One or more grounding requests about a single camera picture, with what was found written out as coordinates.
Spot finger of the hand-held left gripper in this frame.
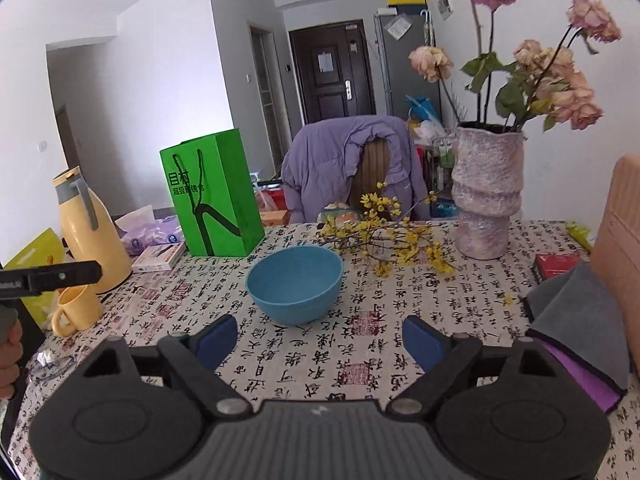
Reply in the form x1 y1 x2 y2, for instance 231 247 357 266
0 260 104 295

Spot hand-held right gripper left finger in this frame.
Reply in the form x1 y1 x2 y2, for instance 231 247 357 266
75 315 253 422

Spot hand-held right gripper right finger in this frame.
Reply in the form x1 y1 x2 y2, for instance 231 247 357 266
387 316 563 421

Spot blue bowl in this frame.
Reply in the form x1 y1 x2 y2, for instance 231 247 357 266
245 245 344 326

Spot person's left hand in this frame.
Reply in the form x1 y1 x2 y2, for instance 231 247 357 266
0 319 24 401

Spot yellow-green packet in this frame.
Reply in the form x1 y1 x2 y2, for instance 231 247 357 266
2 228 66 331

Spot yellow mug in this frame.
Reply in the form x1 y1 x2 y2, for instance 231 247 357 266
51 284 104 337

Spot yellow thermos jug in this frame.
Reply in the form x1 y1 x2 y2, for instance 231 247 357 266
53 165 134 295

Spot purple tissue pack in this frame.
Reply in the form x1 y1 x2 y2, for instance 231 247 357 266
119 214 186 256

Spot small white box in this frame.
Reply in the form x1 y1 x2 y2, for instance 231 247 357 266
132 242 186 274

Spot printed tablecloth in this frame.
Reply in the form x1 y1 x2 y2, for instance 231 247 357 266
0 219 640 480

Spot yellow flower branch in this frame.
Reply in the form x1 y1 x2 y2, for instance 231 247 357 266
317 182 456 279

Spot green paper bag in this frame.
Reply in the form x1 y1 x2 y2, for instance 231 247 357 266
159 128 266 259

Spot red box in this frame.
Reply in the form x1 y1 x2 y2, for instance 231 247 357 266
530 253 584 286

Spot grey cloth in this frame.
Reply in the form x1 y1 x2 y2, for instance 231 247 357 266
524 261 630 396

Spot pink white ceramic vase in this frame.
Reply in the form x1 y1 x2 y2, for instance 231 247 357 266
451 120 525 261

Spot purple cloth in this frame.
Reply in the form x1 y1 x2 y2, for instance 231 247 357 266
542 339 626 414

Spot wooden chair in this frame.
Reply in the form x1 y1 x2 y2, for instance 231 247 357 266
352 138 391 211

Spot lime green packet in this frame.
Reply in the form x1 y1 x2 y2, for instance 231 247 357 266
564 222 594 254

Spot purple puffer jacket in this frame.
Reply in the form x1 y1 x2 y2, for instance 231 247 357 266
281 114 431 224

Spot blue plastic bag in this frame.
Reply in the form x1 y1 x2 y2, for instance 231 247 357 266
404 94 444 124

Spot grey refrigerator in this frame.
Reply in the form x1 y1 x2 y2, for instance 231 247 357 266
374 7 441 121

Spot dark brown door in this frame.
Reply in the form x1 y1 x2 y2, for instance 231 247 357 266
288 19 377 126

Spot dried pink roses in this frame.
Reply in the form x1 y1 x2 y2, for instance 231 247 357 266
408 0 624 134

